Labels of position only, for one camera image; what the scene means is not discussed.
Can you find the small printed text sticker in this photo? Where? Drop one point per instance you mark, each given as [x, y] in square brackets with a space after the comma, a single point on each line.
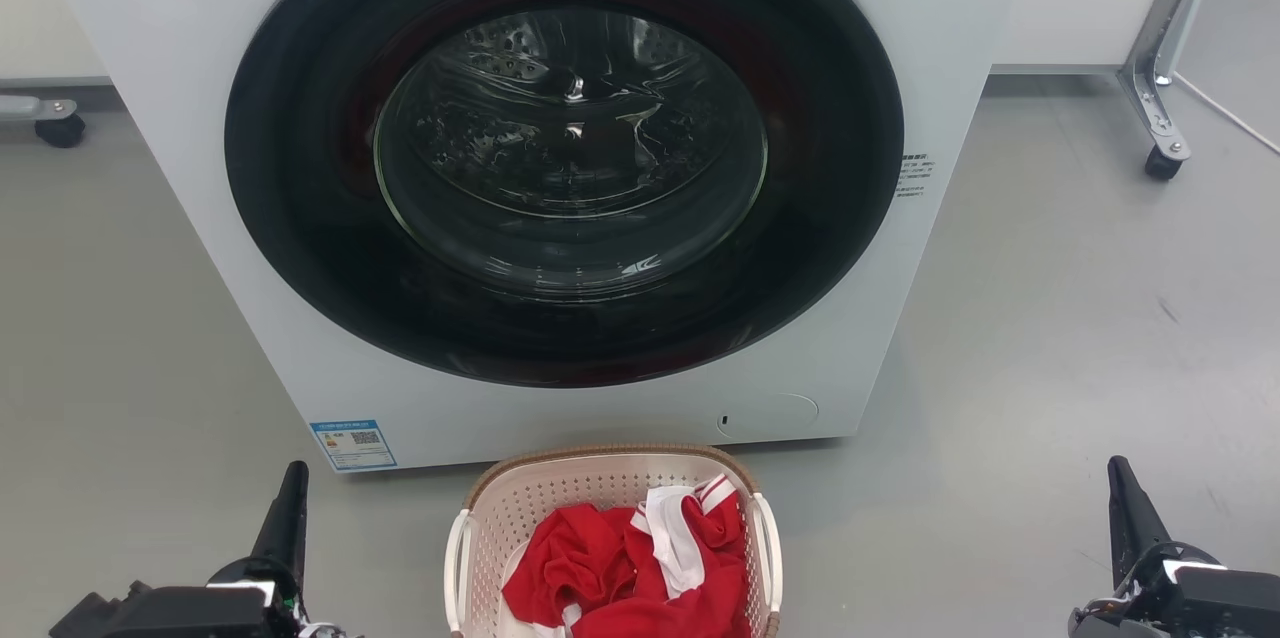
[915, 177]

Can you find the grey metal frame leg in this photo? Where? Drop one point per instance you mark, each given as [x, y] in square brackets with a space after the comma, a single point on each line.
[28, 107]

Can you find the white washing machine body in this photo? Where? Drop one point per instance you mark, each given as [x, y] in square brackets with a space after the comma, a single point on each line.
[180, 118]

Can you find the black caster wheel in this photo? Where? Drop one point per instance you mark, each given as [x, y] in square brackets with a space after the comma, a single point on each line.
[60, 130]
[1162, 163]

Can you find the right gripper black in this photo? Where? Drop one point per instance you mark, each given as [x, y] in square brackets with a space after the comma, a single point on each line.
[1200, 603]

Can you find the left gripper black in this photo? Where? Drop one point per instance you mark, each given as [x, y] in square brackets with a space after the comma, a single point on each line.
[190, 613]

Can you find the black round washing machine door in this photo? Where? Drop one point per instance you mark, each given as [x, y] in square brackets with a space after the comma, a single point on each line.
[300, 178]

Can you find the cream perforated plastic laundry basket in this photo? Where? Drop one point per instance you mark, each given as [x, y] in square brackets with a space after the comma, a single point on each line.
[560, 503]

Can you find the red and white jersey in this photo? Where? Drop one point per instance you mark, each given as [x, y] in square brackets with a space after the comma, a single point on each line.
[600, 578]

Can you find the round white filter cover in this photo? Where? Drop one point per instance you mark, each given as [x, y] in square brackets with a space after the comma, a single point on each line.
[772, 415]

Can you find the grey metal angled bracket leg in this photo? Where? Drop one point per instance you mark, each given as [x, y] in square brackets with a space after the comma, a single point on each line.
[1155, 68]

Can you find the blue energy label sticker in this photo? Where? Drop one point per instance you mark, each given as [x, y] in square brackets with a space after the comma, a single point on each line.
[352, 445]

